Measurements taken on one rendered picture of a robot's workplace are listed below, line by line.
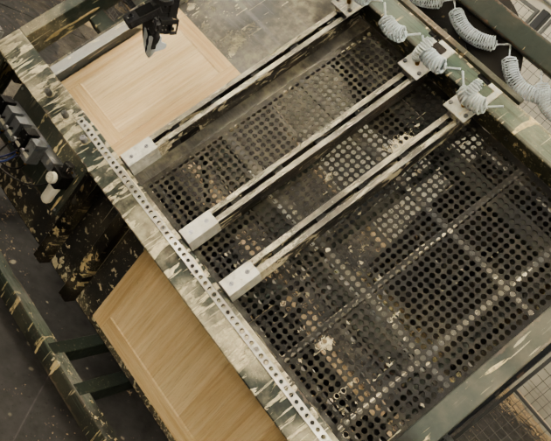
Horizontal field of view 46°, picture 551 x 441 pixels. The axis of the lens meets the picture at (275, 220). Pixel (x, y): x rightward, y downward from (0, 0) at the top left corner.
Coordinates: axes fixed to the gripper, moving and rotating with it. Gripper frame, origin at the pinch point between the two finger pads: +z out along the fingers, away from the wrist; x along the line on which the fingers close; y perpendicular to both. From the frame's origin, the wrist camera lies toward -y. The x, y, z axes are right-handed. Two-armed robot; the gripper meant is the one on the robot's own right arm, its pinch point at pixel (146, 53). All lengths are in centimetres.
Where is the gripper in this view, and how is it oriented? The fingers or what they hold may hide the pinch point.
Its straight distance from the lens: 215.8
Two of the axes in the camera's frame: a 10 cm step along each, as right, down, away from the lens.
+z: -2.8, 6.8, 6.8
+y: 8.0, -2.2, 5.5
